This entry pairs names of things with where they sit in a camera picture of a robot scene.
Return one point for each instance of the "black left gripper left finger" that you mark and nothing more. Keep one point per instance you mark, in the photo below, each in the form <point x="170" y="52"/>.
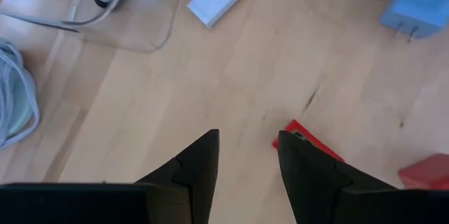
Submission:
<point x="189" y="182"/>

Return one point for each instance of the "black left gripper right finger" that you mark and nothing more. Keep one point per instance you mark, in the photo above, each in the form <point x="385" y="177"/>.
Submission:
<point x="308" y="182"/>

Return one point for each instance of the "red digital timer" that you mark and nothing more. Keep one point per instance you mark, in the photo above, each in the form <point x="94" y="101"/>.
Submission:
<point x="296" y="126"/>

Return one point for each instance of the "small red block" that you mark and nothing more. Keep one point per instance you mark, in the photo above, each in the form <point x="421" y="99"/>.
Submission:
<point x="426" y="171"/>

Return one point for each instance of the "pale blue plug charger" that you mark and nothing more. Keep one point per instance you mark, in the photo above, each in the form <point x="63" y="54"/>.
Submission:
<point x="421" y="3"/>

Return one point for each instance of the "clear plastic bin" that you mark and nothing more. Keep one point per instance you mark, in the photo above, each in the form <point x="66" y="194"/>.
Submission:
<point x="140" y="24"/>

